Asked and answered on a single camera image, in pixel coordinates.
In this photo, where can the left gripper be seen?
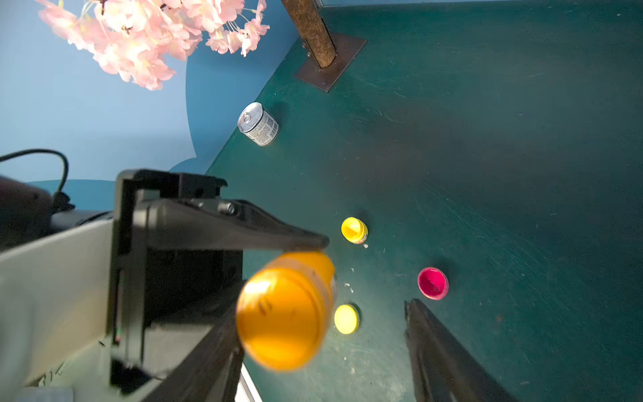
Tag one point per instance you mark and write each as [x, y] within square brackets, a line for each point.
[197, 255]

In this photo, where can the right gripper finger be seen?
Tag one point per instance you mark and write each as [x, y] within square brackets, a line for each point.
[442, 369]

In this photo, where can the orange paint jar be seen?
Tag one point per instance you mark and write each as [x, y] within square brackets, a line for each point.
[285, 310]

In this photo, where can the magenta paint jar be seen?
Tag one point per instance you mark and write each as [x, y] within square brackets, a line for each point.
[433, 283]

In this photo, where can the yellow jar lid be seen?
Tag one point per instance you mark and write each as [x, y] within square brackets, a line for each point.
[346, 319]

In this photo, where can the yellow paint jar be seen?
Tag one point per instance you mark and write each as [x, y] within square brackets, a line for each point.
[354, 230]

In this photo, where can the silver metal can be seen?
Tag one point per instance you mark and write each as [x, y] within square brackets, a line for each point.
[256, 123]

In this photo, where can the pink cherry blossom tree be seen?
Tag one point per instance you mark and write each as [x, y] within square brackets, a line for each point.
[133, 38]

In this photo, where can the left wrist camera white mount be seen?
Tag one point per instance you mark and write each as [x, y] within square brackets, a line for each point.
[54, 301]

